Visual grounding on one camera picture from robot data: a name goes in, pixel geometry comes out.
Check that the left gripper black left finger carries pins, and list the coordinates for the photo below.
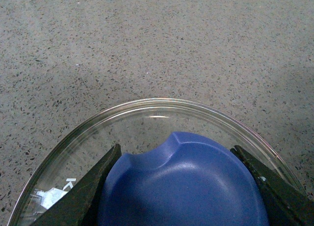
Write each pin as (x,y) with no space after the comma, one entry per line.
(80,206)

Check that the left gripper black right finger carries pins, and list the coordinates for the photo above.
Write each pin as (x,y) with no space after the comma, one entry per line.
(285,205)

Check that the glass lid with blue knob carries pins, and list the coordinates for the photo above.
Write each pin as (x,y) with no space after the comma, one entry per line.
(176,168)

